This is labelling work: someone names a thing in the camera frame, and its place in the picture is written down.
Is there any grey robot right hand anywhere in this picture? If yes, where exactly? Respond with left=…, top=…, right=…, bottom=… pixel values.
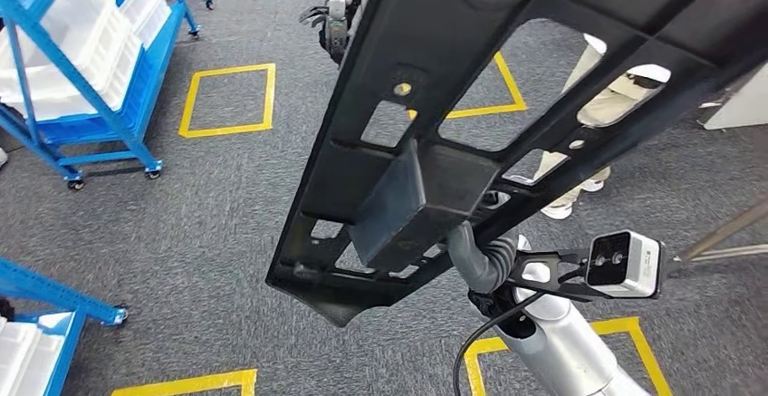
left=446, top=222, right=500, bottom=296

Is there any black plastic plate bracket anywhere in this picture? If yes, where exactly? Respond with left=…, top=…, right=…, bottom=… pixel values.
left=265, top=0, right=768, bottom=328

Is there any person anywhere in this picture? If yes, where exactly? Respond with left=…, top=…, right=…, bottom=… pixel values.
left=531, top=33, right=673, bottom=221

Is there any grey humanoid robot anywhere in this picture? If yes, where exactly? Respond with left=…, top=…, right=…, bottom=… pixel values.
left=298, top=0, right=385, bottom=65

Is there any white plastic bin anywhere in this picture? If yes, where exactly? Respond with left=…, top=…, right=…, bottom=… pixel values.
left=0, top=0, right=143, bottom=121
left=0, top=314, right=73, bottom=396
left=119, top=0, right=173, bottom=51

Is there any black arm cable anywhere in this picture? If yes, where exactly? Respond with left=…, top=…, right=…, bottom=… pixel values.
left=453, top=291, right=544, bottom=396

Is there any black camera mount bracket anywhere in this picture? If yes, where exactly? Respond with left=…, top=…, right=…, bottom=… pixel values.
left=506, top=248, right=607, bottom=304

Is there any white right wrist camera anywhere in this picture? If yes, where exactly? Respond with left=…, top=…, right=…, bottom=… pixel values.
left=584, top=229, right=664, bottom=300

